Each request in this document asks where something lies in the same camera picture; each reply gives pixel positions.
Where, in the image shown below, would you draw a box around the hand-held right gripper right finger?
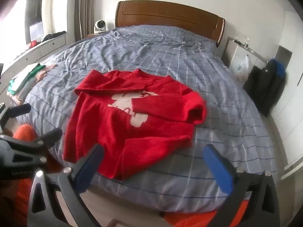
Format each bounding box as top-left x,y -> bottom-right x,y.
203,144 -> 281,227

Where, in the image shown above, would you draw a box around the wooden headboard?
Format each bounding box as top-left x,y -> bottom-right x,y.
115,0 -> 225,49

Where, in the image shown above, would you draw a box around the white sheer curtain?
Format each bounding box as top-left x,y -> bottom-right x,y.
41,0 -> 57,38

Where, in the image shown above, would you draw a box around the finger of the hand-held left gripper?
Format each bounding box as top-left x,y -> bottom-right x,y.
0,103 -> 32,133
12,128 -> 63,167

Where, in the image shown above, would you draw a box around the window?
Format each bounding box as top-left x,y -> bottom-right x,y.
0,0 -> 45,52

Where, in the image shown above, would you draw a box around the white dresser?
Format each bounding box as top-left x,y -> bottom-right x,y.
223,37 -> 270,76

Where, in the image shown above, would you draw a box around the white window bench cabinet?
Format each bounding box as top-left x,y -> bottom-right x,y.
0,32 -> 76,95

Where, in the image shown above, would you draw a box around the white plastic bag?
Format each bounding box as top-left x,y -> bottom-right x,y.
235,54 -> 250,82

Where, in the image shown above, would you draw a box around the red knit sweater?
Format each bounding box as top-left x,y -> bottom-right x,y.
63,68 -> 207,180

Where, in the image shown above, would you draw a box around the grey checked duvet bed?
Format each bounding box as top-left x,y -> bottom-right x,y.
22,24 -> 278,214

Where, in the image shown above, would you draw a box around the white round fan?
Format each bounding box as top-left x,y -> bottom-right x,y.
94,20 -> 107,33

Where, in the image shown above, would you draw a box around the beige curtain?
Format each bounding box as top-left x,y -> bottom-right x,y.
75,0 -> 95,39

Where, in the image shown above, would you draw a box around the pink cloth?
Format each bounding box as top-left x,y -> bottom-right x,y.
35,64 -> 58,81

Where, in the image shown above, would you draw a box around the white wardrobe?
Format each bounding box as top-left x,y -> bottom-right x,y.
270,5 -> 303,178

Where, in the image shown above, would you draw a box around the dark clothes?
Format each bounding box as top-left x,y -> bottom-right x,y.
43,31 -> 67,42

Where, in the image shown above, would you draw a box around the person's orange fuzzy clothing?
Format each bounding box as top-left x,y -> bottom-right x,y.
0,125 -> 251,227

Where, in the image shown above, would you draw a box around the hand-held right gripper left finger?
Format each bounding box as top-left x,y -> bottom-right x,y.
27,144 -> 106,227

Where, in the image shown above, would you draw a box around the stack of folded clothes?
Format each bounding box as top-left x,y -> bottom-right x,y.
7,63 -> 46,104

